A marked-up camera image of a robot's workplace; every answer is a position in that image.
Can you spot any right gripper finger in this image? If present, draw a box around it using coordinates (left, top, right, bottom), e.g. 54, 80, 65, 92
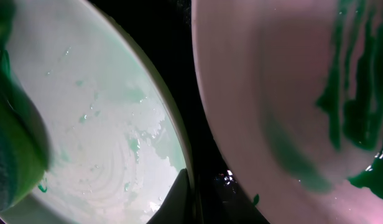
147, 169, 192, 224

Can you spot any stained white plate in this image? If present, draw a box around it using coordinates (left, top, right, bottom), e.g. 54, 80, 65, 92
191, 0, 383, 223
0, 0, 193, 223

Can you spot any green sponge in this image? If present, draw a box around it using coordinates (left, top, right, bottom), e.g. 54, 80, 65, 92
0, 0, 50, 211

